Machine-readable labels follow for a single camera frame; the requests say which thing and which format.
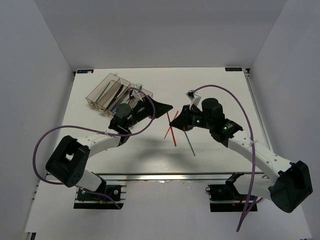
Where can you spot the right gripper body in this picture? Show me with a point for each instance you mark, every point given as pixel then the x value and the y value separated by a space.
pixel 196 119

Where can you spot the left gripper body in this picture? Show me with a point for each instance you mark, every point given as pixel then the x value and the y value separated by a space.
pixel 144 110

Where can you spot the orange chopstick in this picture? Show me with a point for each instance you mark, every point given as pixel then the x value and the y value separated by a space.
pixel 172 132
pixel 167 132

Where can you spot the teal chopstick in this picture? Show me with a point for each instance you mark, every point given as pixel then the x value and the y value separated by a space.
pixel 189 143
pixel 101 94

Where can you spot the black iridescent knife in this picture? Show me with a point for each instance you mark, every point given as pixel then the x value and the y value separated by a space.
pixel 115 96

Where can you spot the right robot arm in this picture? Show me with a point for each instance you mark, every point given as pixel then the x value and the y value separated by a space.
pixel 287 184

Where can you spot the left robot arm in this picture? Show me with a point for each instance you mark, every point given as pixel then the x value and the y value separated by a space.
pixel 69 159

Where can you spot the clear acrylic utensil organizer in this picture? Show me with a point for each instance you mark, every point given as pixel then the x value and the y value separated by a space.
pixel 123 97

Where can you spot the blue label right corner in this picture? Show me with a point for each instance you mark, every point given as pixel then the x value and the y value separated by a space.
pixel 233 69

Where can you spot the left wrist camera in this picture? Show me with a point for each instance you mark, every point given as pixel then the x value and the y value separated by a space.
pixel 136 91

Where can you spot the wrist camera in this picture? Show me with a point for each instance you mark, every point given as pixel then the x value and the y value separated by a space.
pixel 194 98
pixel 136 91

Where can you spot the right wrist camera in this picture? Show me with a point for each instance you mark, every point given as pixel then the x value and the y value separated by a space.
pixel 194 98

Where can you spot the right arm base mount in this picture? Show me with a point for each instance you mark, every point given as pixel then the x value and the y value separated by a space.
pixel 222 200

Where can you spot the aluminium table edge rail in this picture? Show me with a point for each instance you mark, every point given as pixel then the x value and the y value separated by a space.
pixel 167 177

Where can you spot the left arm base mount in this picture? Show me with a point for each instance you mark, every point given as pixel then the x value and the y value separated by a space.
pixel 113 198

